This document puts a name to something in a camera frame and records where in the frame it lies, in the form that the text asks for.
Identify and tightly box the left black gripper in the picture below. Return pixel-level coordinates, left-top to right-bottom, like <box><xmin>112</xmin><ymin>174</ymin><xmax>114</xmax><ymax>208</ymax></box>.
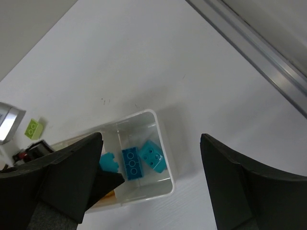
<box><xmin>12</xmin><ymin>140</ymin><xmax>55</xmax><ymax>166</ymax></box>

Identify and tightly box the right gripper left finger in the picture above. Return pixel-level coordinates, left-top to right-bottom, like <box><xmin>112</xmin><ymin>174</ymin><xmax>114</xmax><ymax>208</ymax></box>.
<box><xmin>0</xmin><ymin>132</ymin><xmax>124</xmax><ymax>230</ymax></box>

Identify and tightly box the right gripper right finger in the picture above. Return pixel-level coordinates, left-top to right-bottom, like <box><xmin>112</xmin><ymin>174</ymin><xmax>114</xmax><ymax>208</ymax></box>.
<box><xmin>200</xmin><ymin>134</ymin><xmax>307</xmax><ymax>230</ymax></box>

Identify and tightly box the green lego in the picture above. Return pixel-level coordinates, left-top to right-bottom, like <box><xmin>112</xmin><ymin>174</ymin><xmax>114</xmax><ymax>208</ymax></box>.
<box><xmin>24</xmin><ymin>117</ymin><xmax>47</xmax><ymax>140</ymax></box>

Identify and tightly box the orange lego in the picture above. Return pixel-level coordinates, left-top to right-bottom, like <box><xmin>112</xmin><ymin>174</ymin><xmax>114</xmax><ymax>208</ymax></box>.
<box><xmin>102</xmin><ymin>190</ymin><xmax>115</xmax><ymax>199</ymax></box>

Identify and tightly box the small teal lego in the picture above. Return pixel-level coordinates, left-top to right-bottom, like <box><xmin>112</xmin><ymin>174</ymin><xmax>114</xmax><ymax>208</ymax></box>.
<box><xmin>99</xmin><ymin>152</ymin><xmax>119</xmax><ymax>173</ymax></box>

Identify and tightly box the white divided tray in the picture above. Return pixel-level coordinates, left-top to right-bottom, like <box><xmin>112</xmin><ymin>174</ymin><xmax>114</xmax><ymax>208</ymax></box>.
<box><xmin>0</xmin><ymin>102</ymin><xmax>26</xmax><ymax>145</ymax></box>
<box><xmin>52</xmin><ymin>109</ymin><xmax>176</xmax><ymax>213</ymax></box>

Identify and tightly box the aluminium right rail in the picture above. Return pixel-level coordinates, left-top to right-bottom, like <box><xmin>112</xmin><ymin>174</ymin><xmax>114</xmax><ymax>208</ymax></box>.
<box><xmin>188</xmin><ymin>0</ymin><xmax>307</xmax><ymax>116</ymax></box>

